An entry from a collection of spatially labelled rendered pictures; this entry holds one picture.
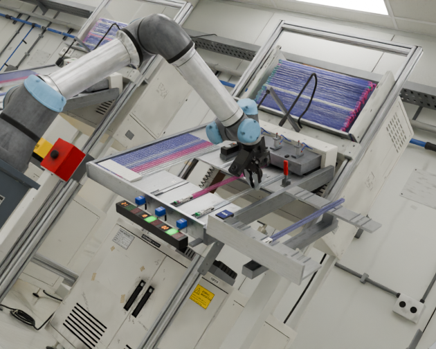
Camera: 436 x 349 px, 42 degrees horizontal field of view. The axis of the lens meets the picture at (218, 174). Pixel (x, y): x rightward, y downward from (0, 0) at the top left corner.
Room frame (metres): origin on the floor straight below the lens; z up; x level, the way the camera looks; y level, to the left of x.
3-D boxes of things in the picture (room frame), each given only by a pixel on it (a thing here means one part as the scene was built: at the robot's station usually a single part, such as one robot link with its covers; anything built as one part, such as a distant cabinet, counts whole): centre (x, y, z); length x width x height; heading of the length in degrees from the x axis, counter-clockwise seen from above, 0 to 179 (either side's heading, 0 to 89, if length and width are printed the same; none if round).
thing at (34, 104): (1.49, 0.50, 0.72); 0.13 x 0.12 x 0.14; 27
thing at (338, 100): (2.41, -0.18, 1.52); 0.51 x 0.13 x 0.27; 50
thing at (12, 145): (1.48, 0.50, 0.60); 0.15 x 0.15 x 0.10
